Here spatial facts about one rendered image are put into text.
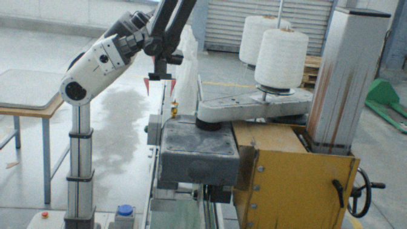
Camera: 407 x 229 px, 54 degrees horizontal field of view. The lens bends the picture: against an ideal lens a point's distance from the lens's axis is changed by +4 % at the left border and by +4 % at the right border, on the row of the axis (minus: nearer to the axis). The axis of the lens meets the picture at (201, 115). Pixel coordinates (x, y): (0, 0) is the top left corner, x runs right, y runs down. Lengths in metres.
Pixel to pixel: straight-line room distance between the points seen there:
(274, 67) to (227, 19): 7.72
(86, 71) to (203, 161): 0.90
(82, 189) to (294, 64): 1.47
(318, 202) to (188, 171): 0.45
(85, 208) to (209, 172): 1.28
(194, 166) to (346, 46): 0.56
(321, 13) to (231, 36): 2.01
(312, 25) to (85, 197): 7.68
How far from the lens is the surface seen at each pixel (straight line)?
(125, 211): 1.69
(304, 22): 9.21
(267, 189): 1.28
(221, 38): 8.90
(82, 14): 9.09
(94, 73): 1.84
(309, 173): 1.28
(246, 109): 1.32
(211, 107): 1.25
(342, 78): 1.25
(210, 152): 1.13
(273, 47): 1.14
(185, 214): 2.50
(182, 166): 1.14
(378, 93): 6.82
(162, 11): 1.53
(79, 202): 2.31
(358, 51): 1.25
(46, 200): 3.25
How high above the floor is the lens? 1.85
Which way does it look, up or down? 22 degrees down
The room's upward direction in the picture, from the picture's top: 7 degrees clockwise
